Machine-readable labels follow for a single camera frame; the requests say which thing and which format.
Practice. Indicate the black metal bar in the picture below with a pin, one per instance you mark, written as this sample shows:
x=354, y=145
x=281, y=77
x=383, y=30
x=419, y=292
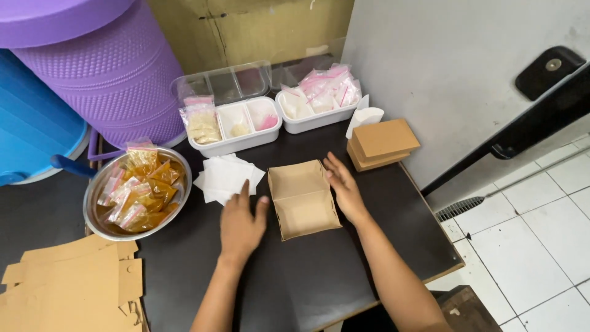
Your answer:
x=530, y=127

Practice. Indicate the purple plastic barrel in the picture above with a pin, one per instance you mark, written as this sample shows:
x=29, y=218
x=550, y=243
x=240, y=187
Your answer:
x=106, y=69

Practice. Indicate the black door plate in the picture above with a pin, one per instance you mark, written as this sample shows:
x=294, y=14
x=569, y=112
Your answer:
x=548, y=71

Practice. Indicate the heap of brown sauce packets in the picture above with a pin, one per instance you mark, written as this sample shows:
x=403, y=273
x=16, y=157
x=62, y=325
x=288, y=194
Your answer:
x=143, y=191

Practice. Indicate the blue plastic barrel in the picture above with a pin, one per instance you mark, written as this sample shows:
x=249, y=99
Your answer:
x=32, y=120

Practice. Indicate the small pink zip bag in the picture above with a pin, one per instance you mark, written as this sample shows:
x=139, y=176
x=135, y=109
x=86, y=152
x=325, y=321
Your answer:
x=268, y=122

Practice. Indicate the person's left hand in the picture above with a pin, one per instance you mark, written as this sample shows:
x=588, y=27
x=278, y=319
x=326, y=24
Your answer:
x=239, y=230

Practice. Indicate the white divided plastic tray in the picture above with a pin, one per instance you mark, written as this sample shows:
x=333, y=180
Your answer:
x=239, y=140

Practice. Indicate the purple plastic frame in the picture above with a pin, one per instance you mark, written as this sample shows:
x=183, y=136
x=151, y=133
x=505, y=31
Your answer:
x=94, y=147

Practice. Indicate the dark wooden stool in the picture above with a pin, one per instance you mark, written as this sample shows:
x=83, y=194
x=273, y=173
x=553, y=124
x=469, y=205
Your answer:
x=468, y=311

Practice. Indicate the stack of flat cardboard blanks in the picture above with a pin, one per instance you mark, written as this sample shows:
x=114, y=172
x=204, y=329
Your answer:
x=69, y=286

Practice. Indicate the floor drain grate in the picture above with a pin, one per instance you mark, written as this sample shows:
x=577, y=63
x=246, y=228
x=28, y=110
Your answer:
x=458, y=208

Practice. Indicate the open brown cardboard box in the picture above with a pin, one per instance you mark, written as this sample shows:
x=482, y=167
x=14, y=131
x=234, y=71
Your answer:
x=302, y=198

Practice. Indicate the pale food lump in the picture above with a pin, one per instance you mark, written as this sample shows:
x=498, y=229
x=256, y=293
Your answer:
x=239, y=130

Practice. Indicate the bag of pale crackers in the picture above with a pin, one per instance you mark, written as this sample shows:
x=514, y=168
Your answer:
x=202, y=124

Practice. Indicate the stack of white paper sheets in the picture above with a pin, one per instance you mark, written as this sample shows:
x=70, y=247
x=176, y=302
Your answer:
x=226, y=177

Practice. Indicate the clear plastic tray lid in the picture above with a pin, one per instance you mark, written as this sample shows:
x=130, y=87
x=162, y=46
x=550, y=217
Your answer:
x=299, y=69
x=230, y=83

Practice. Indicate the pile of clear zip bags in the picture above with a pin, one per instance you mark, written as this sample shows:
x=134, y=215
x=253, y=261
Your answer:
x=327, y=90

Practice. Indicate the person's right hand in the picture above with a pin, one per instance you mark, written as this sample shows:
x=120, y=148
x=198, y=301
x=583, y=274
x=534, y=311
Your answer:
x=348, y=193

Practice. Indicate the white paper cup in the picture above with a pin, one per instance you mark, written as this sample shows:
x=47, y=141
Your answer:
x=366, y=117

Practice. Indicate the round metal bowl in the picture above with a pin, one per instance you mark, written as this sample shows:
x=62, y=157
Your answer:
x=94, y=196

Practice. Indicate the stack of folded brown boxes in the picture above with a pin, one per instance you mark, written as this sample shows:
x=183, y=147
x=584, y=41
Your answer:
x=382, y=140

